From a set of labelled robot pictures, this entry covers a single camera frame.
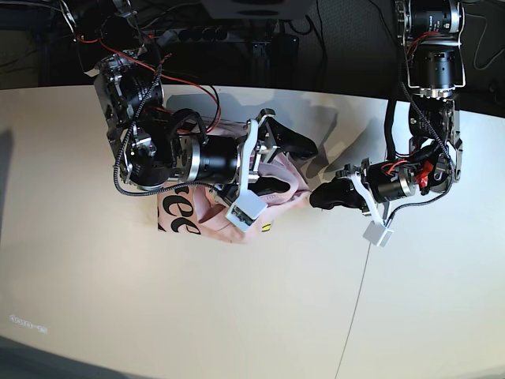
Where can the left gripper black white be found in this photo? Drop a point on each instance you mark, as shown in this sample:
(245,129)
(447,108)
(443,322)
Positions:
(367,186)

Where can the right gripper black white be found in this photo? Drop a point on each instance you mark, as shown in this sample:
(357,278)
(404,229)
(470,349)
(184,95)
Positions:
(232,164)

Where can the pink T-shirt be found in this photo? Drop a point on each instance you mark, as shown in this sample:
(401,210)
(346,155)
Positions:
(197,208)

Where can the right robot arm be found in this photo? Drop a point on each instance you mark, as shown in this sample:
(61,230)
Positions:
(156,150)

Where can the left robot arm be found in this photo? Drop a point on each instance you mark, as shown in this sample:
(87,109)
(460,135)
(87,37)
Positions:
(421,126)

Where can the black aluminium table leg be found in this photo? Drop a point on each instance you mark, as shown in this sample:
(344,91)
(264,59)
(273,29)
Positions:
(260,64)

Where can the white power strip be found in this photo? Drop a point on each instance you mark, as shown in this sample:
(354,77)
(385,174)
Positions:
(193,35)

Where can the grey box with oval hole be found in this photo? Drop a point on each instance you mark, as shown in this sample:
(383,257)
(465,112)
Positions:
(257,9)

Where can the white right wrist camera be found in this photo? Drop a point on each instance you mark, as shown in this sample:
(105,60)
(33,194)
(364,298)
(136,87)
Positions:
(245,210)

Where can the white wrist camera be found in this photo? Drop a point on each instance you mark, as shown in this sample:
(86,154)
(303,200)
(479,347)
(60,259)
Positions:
(378,234)
(245,210)

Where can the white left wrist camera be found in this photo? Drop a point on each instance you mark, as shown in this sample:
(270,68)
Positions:
(378,234)

